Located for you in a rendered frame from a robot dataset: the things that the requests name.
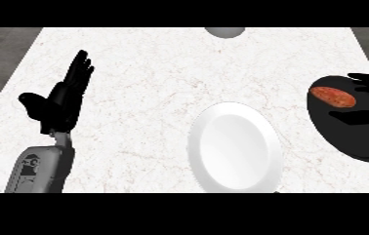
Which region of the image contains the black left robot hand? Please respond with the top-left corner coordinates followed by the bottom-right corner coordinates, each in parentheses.
top-left (18, 49), bottom-right (96, 136)

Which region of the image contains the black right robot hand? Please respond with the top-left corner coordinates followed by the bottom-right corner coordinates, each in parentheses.
top-left (329, 72), bottom-right (369, 127)

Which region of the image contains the black pan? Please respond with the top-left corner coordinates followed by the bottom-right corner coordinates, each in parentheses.
top-left (306, 74), bottom-right (369, 164)

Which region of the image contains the orange sweet potato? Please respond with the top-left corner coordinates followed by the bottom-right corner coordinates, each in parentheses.
top-left (309, 86), bottom-right (358, 109)

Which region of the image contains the white oval plate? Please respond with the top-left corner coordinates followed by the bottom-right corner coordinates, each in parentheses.
top-left (186, 101), bottom-right (285, 194)

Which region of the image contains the grey round object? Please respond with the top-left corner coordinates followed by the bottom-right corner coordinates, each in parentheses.
top-left (204, 26), bottom-right (247, 40)

